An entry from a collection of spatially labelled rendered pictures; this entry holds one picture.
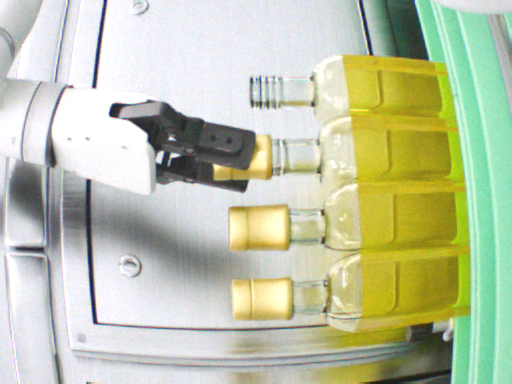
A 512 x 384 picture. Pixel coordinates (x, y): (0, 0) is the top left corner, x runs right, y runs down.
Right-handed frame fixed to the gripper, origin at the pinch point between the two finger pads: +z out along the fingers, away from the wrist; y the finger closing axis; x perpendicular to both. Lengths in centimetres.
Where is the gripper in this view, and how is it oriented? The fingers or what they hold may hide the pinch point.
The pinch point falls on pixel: (225, 157)
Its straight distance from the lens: 102.3
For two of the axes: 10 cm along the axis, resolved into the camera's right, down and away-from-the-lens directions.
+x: 2.1, -9.0, 3.8
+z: 9.8, 2.1, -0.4
